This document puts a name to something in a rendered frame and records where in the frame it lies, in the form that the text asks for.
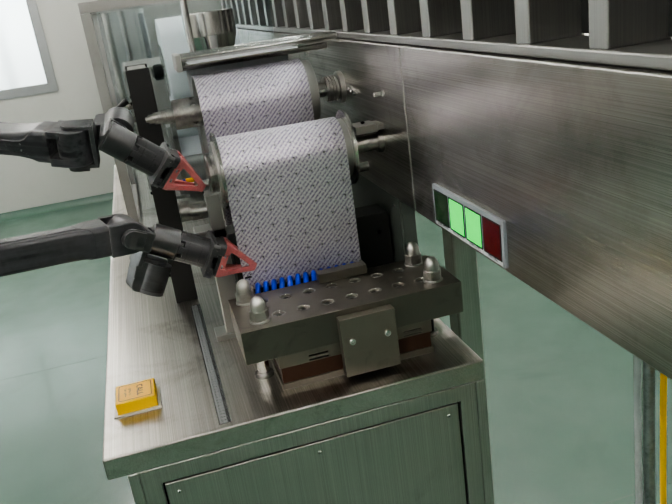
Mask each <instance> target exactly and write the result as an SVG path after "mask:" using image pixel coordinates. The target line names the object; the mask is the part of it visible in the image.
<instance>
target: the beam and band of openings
mask: <svg viewBox="0 0 672 504"><path fill-rule="evenodd" d="M269 6H270V12H271V19H272V25H273V31H275V32H285V33H295V34H311V33H317V32H324V31H332V32H336V34H337V38H345V39H355V40H365V41H375V42H385V43H395V44H405V45H415V46H425V47H435V48H445V49H455V50H465V51H475V52H485V53H495V54H505V55H515V56H525V57H535V58H545V59H555V60H565V61H575V62H585V63H595V64H605V65H615V66H625V67H635V68H645V69H655V70H665V71H672V38H671V37H672V0H269ZM585 33H589V35H585Z"/></svg>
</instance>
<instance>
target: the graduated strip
mask: <svg viewBox="0 0 672 504"><path fill-rule="evenodd" d="M191 310H192V314H193V319H194V323H195V327H196V331H197V335H198V339H199V344H200V348H201V352H202V356H203V360H204V364H205V368H206V373H207V377H208V381H209V385H210V389H211V393H212V397H213V402H214V406H215V410H216V414H217V418H218V422H219V425H222V424H226V423H230V422H232V419H231V415H230V411H229V408H228V404H227V401H226V397H225V393H224V390H223V386H222V382H221V379H220V375H219V371H218V368H217V364H216V361H215V357H214V353H213V350H212V346H211V342H210V339H209V335H208V332H207V328H206V324H205V321H204V317H203V313H202V310H201V306H200V304H197V305H193V306H191Z"/></svg>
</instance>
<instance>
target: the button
mask: <svg viewBox="0 0 672 504"><path fill-rule="evenodd" d="M115 406H116V410H117V414H118V416H119V415H123V414H127V413H130V412H134V411H138V410H142V409H146V408H150V407H154V406H158V398H157V388H156V384H155V379H154V378H151V379H146V380H142V381H138V382H134V383H130V384H126V385H122V386H118V387H116V393H115Z"/></svg>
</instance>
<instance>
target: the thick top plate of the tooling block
mask: <svg viewBox="0 0 672 504"><path fill-rule="evenodd" d="M421 257H422V261H423V264H422V265H420V266H417V267H406V266H405V265H404V262H405V260H402V261H398V262H393V263H389V264H385V265H380V266H376V267H372V268H367V273H364V274H360V275H356V276H351V277H347V278H343V279H338V280H334V281H329V282H325V283H321V284H320V283H319V282H318V281H317V280H314V281H310V282H306V283H301V284H297V285H292V286H288V287H284V288H279V289H275V290H270V291H266V292H262V293H257V294H254V297H255V296H260V297H261V298H262V299H263V300H264V302H265V305H266V307H268V311H269V316H270V317H271V320H270V321H269V322H268V323H265V324H262V325H252V324H250V316H249V311H250V305H248V306H237V305H236V298H235V299H231V300H228V304H229V309H230V314H231V319H232V324H233V329H234V332H235V334H236V337H237V340H238V343H239V345H240V348H241V351H242V354H243V357H244V359H245V362H246V365H250V364H254V363H258V362H262V361H266V360H270V359H275V358H279V357H283V356H287V355H291V354H295V353H299V352H303V351H307V350H311V349H315V348H319V347H323V346H327V345H331V344H335V343H339V342H340V340H339V333H338V326H337V320H336V317H338V316H342V315H346V314H350V313H354V312H359V311H363V310H367V309H371V308H375V307H379V306H384V305H388V304H391V305H392V306H393V307H394V309H395V318H396V326H397V328H400V327H404V326H408V325H412V324H416V323H420V322H424V321H428V320H432V319H436V318H440V317H444V316H448V315H452V314H456V313H460V312H463V299H462V287H461V281H460V280H459V279H457V278H456V277H455V276H453V275H452V274H451V273H450V272H448V271H447V270H446V269H444V268H443V267H442V266H441V265H439V267H440V268H441V276H442V277H443V280H442V281H441V282H439V283H435V284H427V283H424V282H423V278H424V276H423V270H424V262H425V260H426V258H427V257H429V256H428V255H424V256H421Z"/></svg>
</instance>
